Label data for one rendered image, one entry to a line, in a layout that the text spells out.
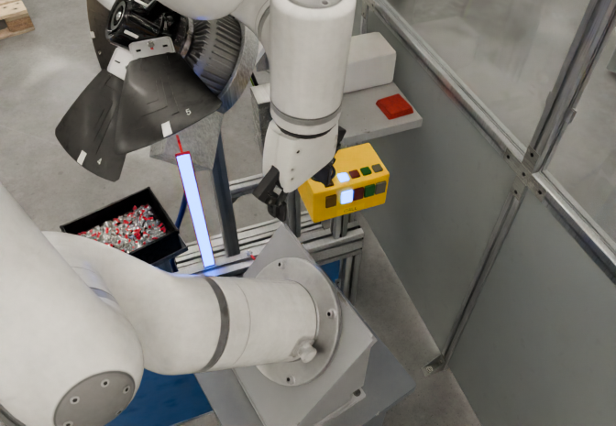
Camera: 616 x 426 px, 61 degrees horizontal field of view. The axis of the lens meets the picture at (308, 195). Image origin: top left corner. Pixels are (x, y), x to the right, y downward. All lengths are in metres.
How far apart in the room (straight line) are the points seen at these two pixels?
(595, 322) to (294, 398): 0.67
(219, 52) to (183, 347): 0.78
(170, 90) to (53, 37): 2.82
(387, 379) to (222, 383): 0.28
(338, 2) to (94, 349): 0.38
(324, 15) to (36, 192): 2.35
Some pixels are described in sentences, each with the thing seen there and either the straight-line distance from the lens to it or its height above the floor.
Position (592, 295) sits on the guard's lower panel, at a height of 0.89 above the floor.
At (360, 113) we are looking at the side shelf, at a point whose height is 0.86.
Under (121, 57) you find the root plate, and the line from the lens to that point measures 1.30.
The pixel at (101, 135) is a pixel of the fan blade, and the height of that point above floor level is 0.99.
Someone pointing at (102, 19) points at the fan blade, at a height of 1.12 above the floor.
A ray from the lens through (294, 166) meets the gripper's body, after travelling 0.64.
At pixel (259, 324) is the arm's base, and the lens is 0.69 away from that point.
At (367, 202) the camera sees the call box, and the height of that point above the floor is 1.00.
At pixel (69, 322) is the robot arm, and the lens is 0.49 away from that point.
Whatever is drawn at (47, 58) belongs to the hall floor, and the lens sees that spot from 3.66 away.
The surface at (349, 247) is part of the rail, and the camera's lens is 1.22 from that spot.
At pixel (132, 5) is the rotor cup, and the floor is 1.26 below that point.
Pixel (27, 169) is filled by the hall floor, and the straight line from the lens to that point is 2.89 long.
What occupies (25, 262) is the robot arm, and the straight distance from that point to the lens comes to 0.47.
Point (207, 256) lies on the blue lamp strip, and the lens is 1.12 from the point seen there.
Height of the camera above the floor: 1.80
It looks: 48 degrees down
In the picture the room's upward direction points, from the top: straight up
